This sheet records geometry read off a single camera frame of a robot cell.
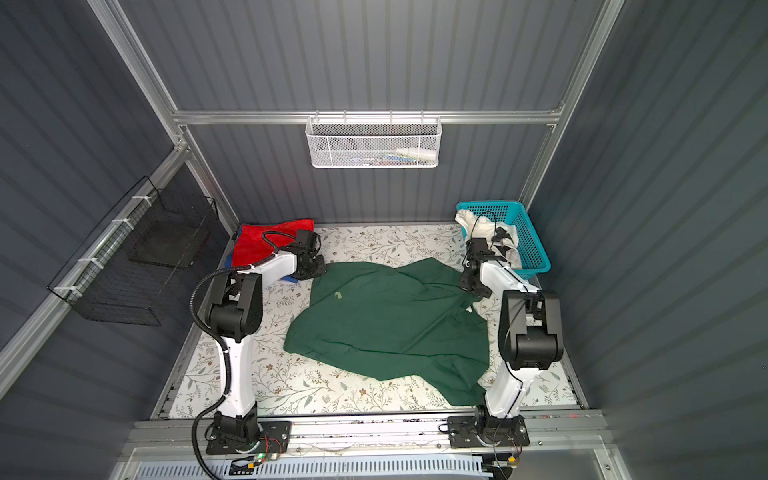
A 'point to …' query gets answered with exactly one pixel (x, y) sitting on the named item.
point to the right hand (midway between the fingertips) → (478, 288)
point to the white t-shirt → (503, 237)
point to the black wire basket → (130, 269)
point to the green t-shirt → (415, 322)
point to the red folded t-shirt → (255, 243)
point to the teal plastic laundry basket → (533, 258)
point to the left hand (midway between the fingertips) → (317, 269)
